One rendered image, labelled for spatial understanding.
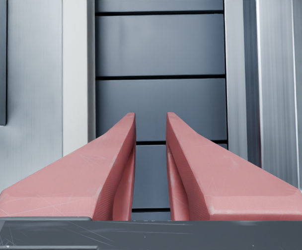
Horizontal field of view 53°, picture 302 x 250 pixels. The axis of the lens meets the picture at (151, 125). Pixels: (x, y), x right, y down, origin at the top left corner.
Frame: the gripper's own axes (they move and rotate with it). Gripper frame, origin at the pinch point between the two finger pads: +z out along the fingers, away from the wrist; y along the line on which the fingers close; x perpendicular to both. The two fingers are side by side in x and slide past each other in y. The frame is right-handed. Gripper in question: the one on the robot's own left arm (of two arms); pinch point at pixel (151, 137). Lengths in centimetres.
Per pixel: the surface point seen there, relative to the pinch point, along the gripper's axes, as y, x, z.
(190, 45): -2.3, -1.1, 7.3
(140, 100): 0.6, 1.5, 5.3
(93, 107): 2.9, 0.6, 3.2
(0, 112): 10.8, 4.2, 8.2
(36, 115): 8.6, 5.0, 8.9
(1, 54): 10.8, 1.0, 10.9
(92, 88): 2.9, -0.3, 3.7
